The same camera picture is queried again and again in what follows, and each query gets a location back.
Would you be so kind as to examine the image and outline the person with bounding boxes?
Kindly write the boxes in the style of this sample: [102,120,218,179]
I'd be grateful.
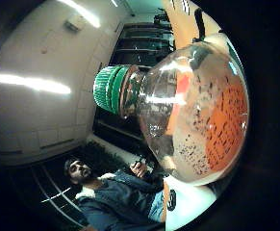
[64,157,166,231]

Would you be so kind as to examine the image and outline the grey ceiling fixture box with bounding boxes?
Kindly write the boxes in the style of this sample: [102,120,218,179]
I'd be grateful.
[64,18,83,34]

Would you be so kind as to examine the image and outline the black round object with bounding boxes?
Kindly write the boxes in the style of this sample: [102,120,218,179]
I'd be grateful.
[166,189,178,212]

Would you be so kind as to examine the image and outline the clear bottle with green cap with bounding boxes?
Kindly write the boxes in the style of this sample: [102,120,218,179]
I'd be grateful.
[92,40,250,187]

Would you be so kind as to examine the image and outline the long ceiling light strip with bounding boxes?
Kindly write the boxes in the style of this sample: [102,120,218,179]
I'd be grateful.
[56,0,101,29]

